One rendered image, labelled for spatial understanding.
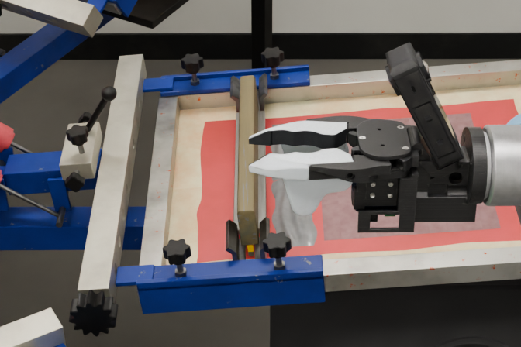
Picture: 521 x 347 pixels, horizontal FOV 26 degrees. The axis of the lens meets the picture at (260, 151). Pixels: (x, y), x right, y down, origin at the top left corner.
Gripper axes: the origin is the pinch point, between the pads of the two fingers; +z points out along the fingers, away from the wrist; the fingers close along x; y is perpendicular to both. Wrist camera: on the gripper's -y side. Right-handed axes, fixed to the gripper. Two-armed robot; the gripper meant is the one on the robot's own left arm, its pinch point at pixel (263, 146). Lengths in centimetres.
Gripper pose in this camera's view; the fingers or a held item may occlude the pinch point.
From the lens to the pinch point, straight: 102.9
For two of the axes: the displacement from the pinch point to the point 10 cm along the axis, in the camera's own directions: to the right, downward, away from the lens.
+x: -0.1, -4.9, 8.7
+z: -10.0, 0.1, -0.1
